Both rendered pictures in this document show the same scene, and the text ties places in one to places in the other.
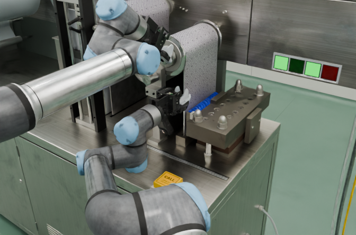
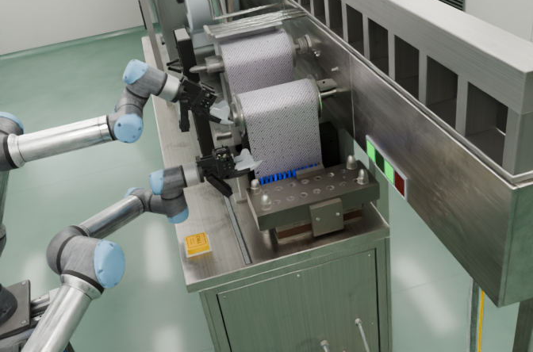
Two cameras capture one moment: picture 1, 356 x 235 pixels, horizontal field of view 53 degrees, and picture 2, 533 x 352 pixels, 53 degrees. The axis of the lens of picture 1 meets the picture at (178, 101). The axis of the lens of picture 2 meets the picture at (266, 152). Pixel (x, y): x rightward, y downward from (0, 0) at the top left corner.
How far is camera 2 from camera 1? 118 cm
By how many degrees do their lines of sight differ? 39
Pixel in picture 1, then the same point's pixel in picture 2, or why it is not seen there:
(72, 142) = not seen: hidden behind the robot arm
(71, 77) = (48, 136)
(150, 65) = (124, 135)
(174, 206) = (79, 255)
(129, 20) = (148, 86)
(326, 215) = not seen: outside the picture
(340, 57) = (406, 168)
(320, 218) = not seen: outside the picture
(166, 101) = (212, 163)
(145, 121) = (174, 179)
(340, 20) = (401, 119)
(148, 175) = (194, 229)
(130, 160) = (162, 210)
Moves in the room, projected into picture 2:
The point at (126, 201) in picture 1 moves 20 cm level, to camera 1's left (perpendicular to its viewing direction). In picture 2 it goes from (60, 239) to (24, 215)
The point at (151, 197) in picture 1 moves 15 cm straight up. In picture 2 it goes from (74, 242) to (55, 197)
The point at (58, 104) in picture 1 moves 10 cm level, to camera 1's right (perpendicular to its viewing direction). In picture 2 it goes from (35, 154) to (54, 164)
